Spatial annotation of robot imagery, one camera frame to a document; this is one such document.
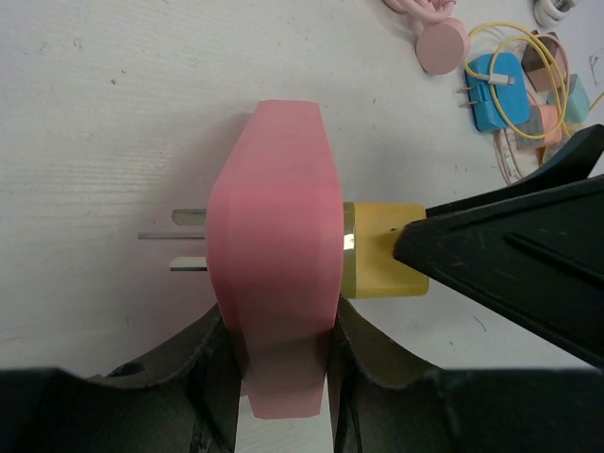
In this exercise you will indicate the pink triangular power strip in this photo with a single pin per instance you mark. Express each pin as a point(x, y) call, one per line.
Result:
point(274, 237)

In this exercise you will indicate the pink plug charger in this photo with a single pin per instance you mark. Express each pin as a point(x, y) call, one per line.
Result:
point(541, 74)

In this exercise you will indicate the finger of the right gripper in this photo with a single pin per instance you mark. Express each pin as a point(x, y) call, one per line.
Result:
point(572, 163)

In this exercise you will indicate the peach USB charger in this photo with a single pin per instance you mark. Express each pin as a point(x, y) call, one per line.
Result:
point(542, 121)

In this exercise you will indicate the teal plug charger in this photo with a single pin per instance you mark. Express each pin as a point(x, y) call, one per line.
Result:
point(578, 103)

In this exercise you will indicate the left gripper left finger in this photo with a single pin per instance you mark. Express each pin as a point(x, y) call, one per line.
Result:
point(181, 396)

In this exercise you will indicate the yellow USB charger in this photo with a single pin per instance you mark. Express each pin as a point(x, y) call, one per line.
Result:
point(370, 269)

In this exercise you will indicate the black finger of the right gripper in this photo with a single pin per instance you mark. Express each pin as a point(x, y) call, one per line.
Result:
point(536, 259)

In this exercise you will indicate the blue plug adapter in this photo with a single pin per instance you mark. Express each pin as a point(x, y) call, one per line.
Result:
point(512, 95)

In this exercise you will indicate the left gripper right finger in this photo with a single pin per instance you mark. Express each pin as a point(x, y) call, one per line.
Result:
point(383, 398)

